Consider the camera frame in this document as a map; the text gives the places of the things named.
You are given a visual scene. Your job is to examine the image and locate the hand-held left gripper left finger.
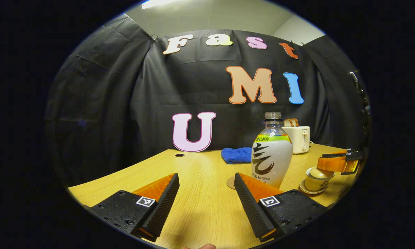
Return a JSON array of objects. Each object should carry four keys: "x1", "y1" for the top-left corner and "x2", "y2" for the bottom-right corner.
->
[{"x1": 90, "y1": 173, "x2": 180, "y2": 242}]

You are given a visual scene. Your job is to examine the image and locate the beige teacup lid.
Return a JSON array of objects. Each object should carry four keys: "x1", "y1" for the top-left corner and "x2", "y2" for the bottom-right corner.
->
[{"x1": 309, "y1": 167, "x2": 336, "y2": 179}]

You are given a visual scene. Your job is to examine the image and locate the white toaster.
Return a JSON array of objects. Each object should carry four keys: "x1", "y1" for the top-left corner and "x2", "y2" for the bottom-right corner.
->
[{"x1": 282, "y1": 126, "x2": 310, "y2": 155}]

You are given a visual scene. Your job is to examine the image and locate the white label water bottle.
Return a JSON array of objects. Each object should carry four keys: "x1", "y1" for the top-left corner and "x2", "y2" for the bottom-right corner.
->
[{"x1": 251, "y1": 111, "x2": 293, "y2": 189}]

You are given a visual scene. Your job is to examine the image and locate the beige teacup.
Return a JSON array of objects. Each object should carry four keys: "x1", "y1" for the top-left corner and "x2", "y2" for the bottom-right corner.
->
[{"x1": 305, "y1": 168, "x2": 329, "y2": 191}]

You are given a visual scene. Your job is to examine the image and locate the blue towel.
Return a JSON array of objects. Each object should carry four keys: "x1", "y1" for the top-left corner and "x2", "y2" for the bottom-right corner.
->
[{"x1": 221, "y1": 147, "x2": 253, "y2": 164}]

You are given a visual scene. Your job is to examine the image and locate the beige saucer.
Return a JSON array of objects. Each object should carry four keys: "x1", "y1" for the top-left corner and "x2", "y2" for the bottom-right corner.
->
[{"x1": 300, "y1": 179, "x2": 329, "y2": 195}]

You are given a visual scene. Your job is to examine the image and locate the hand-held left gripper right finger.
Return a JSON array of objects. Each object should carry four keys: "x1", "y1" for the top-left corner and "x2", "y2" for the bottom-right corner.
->
[{"x1": 234, "y1": 172, "x2": 329, "y2": 242}]

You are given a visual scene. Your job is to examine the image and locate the black backdrop cloth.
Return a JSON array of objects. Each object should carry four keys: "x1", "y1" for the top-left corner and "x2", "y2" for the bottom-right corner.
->
[{"x1": 45, "y1": 14, "x2": 372, "y2": 187}]

